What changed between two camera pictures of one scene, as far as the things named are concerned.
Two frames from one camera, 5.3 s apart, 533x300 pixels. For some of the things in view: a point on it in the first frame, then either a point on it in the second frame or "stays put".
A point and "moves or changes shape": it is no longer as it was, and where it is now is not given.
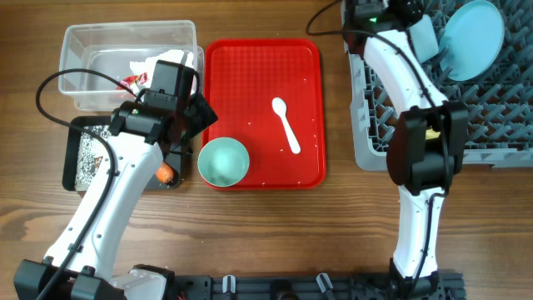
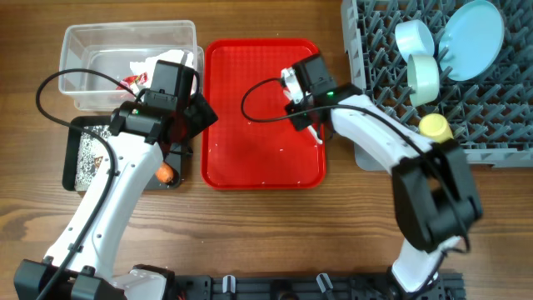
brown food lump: (97, 161) stays put
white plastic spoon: (280, 107) → (315, 133)
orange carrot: (165, 172) stays put
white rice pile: (91, 147) stays put
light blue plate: (471, 40) stays put
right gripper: (416, 8) → (297, 121)
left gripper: (199, 120) stays put
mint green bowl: (223, 162) moves or changes shape
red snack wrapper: (132, 79) stays put
